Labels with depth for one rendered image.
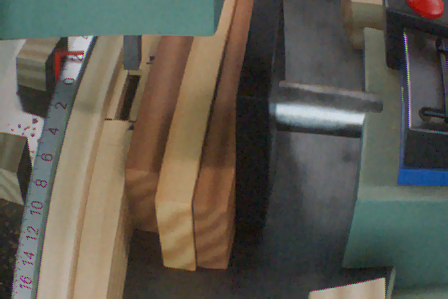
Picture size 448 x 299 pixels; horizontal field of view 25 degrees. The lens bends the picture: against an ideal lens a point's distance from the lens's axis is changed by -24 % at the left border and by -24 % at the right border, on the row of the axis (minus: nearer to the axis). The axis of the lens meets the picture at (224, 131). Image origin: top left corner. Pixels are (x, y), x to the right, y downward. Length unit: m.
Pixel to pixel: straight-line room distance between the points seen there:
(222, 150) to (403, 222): 0.11
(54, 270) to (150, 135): 0.12
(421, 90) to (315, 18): 0.21
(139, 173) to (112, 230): 0.04
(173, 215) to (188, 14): 0.09
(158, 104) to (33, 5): 0.11
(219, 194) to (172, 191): 0.02
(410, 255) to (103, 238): 0.17
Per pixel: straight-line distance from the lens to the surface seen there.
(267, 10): 0.61
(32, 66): 0.86
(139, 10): 0.57
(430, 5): 0.59
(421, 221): 0.58
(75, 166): 0.59
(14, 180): 0.76
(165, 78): 0.64
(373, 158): 0.58
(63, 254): 0.55
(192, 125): 0.60
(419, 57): 0.59
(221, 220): 0.58
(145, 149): 0.60
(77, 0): 0.57
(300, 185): 0.65
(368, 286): 0.54
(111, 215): 0.58
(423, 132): 0.55
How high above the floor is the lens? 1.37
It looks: 44 degrees down
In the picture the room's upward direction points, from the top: straight up
